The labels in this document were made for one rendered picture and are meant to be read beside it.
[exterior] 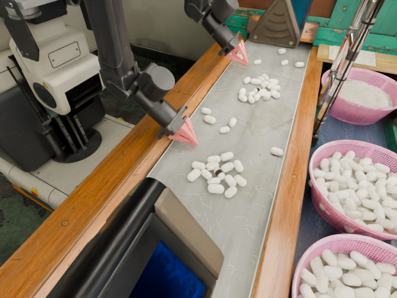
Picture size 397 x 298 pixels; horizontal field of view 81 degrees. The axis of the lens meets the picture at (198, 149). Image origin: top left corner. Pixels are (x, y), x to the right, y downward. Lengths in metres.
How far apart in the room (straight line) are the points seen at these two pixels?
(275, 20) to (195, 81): 0.49
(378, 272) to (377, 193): 0.20
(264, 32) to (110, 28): 0.27
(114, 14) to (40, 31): 0.50
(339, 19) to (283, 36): 0.81
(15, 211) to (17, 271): 1.18
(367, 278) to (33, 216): 1.52
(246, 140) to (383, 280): 0.40
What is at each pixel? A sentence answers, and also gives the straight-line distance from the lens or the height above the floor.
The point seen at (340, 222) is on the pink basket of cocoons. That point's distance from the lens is 0.61.
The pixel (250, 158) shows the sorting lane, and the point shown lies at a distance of 0.63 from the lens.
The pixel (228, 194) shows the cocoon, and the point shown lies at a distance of 0.53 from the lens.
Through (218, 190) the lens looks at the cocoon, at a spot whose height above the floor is 0.76.
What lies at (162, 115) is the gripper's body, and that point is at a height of 0.85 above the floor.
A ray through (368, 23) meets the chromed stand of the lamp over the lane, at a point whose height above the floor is 1.03.
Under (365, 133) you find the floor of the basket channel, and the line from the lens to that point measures 0.96.
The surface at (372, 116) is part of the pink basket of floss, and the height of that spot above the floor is 0.73.
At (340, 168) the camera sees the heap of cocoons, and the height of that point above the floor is 0.73.
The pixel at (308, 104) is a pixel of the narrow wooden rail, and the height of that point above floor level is 0.76.
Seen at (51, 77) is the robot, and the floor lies 0.80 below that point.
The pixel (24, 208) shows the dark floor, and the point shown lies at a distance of 1.70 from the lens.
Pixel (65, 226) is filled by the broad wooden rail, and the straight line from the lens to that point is 0.55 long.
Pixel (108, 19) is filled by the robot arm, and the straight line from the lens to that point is 0.49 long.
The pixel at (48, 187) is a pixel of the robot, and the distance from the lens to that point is 1.32.
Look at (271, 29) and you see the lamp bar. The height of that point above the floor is 1.07.
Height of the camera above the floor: 1.20
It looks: 46 degrees down
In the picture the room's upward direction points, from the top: straight up
